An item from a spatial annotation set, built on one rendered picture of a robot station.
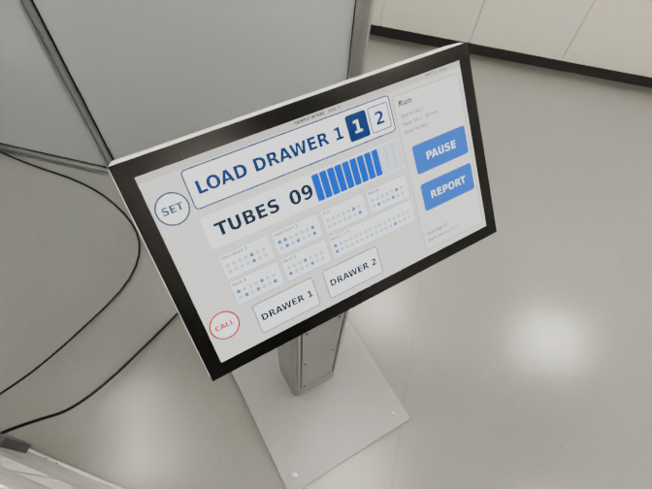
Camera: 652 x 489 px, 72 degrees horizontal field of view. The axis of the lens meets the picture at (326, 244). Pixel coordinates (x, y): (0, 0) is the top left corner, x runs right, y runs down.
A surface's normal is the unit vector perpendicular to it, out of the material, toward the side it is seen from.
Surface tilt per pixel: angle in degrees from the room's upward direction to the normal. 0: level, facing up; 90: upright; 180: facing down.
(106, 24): 90
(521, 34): 90
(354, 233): 50
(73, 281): 0
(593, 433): 0
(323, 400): 2
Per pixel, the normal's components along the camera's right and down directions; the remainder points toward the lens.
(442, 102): 0.42, 0.24
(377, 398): 0.07, -0.49
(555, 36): -0.23, 0.82
